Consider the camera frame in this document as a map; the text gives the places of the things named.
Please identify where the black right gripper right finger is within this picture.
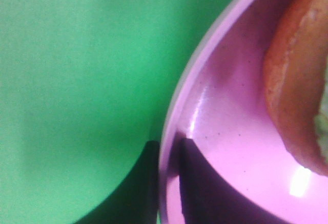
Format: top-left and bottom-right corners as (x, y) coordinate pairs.
(178, 138), (284, 223)

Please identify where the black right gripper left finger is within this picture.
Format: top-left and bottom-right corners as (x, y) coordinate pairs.
(77, 141), (159, 223)

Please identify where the pink plate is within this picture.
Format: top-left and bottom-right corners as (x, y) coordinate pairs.
(159, 0), (327, 223)

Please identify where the burger with lettuce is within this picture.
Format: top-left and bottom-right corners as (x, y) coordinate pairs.
(263, 0), (327, 176)

